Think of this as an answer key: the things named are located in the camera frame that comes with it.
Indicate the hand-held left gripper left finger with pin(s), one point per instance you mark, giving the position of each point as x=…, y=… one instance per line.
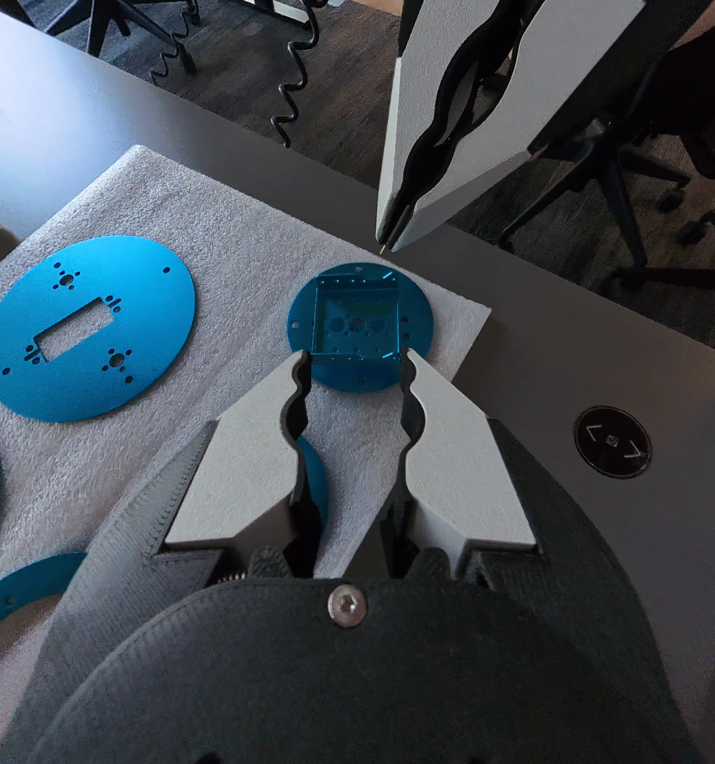
x=238, y=477

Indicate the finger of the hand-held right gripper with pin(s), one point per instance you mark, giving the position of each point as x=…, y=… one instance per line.
x=429, y=71
x=513, y=101

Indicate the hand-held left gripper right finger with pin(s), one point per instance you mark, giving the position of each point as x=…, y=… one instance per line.
x=465, y=477

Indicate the small blue perforated disc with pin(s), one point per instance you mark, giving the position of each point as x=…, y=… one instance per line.
x=357, y=377
x=315, y=477

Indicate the blue metal U bracket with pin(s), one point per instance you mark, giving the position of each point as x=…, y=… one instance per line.
x=387, y=340

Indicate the black round desk control panel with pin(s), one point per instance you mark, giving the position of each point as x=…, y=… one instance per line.
x=611, y=418

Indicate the black office chair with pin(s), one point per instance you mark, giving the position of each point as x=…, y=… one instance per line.
x=617, y=179

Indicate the blue disc with rectangular slot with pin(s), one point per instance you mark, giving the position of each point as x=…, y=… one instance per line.
x=148, y=298

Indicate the white foam mat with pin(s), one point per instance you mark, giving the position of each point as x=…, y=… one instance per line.
x=244, y=239

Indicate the black saddle stool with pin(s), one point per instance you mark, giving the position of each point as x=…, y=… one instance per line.
x=98, y=24

